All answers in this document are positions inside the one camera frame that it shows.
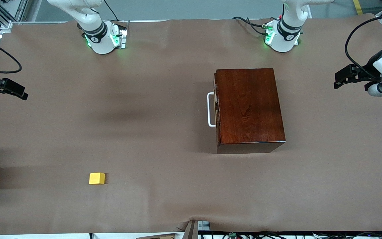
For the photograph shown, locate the dark wooden drawer box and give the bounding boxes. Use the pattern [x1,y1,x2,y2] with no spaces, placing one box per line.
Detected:
[214,68,286,155]

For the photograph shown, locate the yellow block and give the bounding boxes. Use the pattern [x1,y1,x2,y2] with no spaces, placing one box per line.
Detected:
[89,172,105,185]

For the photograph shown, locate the white drawer handle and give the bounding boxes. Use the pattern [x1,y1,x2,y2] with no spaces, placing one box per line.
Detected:
[207,92,217,128]

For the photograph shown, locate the brown table mat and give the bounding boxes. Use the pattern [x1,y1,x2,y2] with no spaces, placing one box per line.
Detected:
[0,13,382,235]

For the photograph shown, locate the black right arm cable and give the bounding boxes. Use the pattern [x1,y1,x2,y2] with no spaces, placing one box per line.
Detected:
[0,33,23,74]

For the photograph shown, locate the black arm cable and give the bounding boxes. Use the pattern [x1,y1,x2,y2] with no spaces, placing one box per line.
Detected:
[0,33,23,74]
[345,12,382,78]

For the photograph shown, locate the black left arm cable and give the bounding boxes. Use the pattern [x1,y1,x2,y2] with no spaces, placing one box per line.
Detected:
[345,12,382,78]

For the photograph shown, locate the aluminium frame struts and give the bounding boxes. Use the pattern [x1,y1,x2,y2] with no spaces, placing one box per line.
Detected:
[0,0,29,24]

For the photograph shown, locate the black left base cable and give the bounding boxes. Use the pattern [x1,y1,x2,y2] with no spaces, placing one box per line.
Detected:
[232,16,271,35]

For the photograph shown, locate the black base cable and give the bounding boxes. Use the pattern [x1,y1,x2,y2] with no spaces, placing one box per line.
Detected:
[232,16,271,35]
[103,0,120,22]

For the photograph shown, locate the black right base cable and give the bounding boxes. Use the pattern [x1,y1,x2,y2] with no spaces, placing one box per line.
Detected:
[103,0,120,22]

